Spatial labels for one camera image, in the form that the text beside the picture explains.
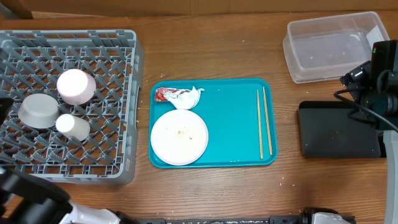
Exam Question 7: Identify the cream paper cup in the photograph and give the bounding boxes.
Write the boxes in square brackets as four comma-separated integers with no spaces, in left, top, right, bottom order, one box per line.
[55,114,90,141]

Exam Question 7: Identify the grey shallow bowl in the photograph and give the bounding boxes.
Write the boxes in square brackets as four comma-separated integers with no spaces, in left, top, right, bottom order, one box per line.
[18,93,60,129]

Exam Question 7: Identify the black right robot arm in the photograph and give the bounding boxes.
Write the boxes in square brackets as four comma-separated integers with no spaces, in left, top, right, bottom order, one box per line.
[333,40,397,223]

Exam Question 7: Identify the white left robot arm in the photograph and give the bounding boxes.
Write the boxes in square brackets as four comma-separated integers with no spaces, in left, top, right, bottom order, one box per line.
[1,168,138,223]

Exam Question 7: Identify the grey dishwasher rack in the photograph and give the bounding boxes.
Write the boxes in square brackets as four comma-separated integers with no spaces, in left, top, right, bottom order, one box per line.
[1,30,144,184]

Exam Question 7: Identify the crumpled white napkin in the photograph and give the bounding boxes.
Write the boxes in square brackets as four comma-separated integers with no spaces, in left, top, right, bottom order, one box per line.
[164,86,205,110]

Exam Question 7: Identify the large white plate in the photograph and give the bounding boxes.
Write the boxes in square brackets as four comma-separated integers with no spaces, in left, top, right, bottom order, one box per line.
[150,110,209,166]

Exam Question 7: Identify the teal plastic tray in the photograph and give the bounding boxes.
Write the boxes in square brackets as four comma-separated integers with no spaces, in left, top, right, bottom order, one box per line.
[150,78,278,168]

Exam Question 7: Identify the red snack wrapper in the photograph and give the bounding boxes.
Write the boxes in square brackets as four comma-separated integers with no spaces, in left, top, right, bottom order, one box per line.
[154,87,190,102]

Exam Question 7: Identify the left wooden chopstick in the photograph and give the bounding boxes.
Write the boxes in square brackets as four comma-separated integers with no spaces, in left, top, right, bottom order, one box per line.
[256,90,264,159]

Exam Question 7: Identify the wooden chopstick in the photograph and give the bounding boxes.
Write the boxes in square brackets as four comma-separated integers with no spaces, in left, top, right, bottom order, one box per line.
[262,87,273,156]
[256,90,264,159]

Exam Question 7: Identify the right wooden chopstick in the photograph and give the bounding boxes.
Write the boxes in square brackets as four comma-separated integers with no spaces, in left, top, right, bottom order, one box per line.
[262,87,273,156]

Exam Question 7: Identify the black plastic tray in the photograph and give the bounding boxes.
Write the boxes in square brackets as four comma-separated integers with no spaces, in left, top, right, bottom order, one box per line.
[297,101,386,159]

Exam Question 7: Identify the clear plastic bin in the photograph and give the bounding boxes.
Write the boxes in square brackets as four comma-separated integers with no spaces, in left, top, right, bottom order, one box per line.
[283,11,389,84]

